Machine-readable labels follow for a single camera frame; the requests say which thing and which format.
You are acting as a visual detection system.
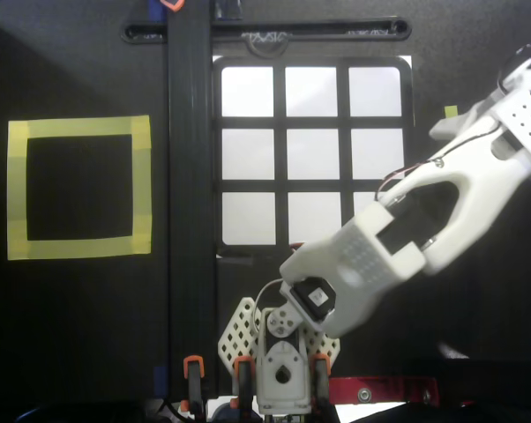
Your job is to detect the white tapered gripper finger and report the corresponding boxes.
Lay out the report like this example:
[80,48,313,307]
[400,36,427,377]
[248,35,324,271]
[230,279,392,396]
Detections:
[429,99,498,140]

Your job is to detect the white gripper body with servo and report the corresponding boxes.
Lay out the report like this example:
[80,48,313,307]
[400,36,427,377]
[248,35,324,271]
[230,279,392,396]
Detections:
[490,65,531,156]

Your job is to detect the black white nine-square grid mat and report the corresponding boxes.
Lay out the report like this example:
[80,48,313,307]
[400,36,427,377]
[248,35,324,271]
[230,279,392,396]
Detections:
[212,55,415,248]

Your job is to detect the black slotted bar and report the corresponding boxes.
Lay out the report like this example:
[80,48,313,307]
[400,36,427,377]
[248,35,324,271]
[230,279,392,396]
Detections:
[121,17,413,56]

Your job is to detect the red metal bar clamp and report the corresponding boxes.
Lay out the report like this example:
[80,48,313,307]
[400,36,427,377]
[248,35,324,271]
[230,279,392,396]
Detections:
[328,375,439,405]

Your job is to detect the black ribbed plank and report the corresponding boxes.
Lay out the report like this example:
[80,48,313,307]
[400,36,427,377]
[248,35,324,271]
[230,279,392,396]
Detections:
[167,0,217,397]

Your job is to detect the yellow tape square outline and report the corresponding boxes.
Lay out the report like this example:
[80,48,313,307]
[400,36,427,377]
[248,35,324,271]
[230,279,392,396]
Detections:
[7,115,153,261]

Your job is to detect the red white servo cable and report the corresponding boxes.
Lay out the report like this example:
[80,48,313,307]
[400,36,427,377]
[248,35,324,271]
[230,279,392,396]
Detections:
[377,125,513,197]

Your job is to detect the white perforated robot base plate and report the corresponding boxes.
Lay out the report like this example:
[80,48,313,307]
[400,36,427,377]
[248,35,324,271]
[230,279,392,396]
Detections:
[216,296,342,376]

